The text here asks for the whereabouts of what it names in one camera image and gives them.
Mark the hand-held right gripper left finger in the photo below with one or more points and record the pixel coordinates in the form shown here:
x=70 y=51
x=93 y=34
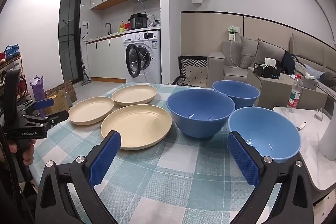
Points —
x=105 y=158

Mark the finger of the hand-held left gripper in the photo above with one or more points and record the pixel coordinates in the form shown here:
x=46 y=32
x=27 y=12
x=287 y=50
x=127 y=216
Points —
x=44 y=103
x=56 y=118

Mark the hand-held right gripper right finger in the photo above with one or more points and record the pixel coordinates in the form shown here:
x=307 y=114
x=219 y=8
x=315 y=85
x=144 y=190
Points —
x=241 y=161

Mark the beige plate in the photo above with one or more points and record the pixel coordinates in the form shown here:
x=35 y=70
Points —
x=136 y=125
x=134 y=95
x=91 y=110

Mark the light blue bowl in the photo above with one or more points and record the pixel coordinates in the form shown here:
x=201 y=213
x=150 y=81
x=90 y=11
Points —
x=265 y=129

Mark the dark blue bowl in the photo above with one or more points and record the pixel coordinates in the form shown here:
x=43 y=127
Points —
x=236 y=91
x=200 y=111

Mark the person's left hand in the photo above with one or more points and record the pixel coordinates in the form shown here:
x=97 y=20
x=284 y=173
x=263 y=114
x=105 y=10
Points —
x=29 y=154

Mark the purple bag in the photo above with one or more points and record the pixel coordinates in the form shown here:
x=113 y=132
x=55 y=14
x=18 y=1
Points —
x=38 y=92

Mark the cardboard box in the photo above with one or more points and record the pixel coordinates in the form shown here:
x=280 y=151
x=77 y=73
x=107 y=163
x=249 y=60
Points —
x=59 y=103

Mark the brown patterned carton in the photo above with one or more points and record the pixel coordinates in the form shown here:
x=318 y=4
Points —
x=67 y=87

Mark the floor mop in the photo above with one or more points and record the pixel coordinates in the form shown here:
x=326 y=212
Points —
x=85 y=79

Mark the wooden shoe rack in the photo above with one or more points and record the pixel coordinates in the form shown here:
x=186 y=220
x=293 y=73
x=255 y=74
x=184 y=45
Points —
x=10 y=66

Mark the blue shoe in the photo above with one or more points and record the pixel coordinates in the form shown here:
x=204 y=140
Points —
x=9 y=53
x=16 y=49

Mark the teal checked tablecloth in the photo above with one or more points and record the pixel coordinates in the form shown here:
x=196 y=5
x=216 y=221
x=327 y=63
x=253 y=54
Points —
x=170 y=174

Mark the dark glass door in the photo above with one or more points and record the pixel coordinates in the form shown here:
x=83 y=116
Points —
x=69 y=37

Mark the grey side cabinet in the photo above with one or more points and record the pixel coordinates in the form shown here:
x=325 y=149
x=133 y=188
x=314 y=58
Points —
x=273 y=92

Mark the white base cabinets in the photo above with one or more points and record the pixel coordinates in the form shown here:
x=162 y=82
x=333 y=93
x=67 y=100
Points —
x=105 y=58

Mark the marble coffee table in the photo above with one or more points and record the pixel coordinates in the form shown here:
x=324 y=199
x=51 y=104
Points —
x=312 y=134

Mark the plastic water bottle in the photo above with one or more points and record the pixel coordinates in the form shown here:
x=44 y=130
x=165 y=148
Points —
x=294 y=98

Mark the grey sofa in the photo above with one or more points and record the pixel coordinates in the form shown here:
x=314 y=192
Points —
x=231 y=74

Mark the metal phone stand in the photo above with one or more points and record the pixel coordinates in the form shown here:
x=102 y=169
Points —
x=319 y=116

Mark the black box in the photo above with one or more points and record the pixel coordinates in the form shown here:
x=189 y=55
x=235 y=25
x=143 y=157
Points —
x=267 y=72

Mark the kitchen faucet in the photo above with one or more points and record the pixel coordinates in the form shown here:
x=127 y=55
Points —
x=109 y=27

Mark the white washing machine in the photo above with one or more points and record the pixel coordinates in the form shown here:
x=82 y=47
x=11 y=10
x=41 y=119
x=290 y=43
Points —
x=149 y=66

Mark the grey tissue box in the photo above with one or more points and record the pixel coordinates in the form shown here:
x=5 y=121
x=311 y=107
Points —
x=309 y=83

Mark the white box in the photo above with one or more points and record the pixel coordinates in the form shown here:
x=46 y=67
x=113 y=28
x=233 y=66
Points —
x=270 y=61

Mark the grey cushion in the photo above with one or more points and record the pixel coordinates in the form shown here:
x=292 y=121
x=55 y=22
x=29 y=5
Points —
x=267 y=54
x=248 y=53

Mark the yellow green bottle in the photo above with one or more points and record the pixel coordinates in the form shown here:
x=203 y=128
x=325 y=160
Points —
x=122 y=28

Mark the dark blue bag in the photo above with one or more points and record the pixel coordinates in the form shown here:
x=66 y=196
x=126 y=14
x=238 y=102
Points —
x=288 y=62

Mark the grey duvet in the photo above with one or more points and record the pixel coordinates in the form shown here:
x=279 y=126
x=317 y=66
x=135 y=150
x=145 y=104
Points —
x=328 y=78

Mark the black pressure cooker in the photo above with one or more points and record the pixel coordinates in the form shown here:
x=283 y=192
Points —
x=137 y=21

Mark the white wall outlet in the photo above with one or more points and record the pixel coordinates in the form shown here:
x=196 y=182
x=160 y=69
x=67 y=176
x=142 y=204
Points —
x=85 y=22

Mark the wall socket with charger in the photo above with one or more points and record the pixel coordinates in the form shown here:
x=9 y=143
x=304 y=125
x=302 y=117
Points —
x=232 y=33

